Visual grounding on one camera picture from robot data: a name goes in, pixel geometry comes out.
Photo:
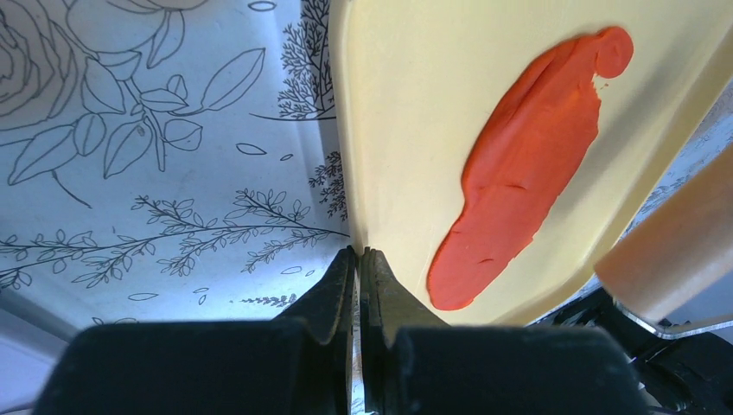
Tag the red dough ball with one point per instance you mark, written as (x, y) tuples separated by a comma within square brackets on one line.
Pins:
[(522, 160)]

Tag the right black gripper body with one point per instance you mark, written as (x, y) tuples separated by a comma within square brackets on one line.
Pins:
[(691, 375)]

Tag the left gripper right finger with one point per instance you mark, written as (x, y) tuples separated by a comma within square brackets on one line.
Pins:
[(413, 362)]

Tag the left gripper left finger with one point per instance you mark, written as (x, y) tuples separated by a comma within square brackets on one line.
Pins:
[(297, 363)]

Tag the yellow tray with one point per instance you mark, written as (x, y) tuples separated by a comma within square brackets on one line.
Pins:
[(415, 81)]

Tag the wooden dough roller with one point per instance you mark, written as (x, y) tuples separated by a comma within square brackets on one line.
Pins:
[(678, 251)]

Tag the purple tray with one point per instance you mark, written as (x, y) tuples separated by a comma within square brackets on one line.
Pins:
[(28, 357)]

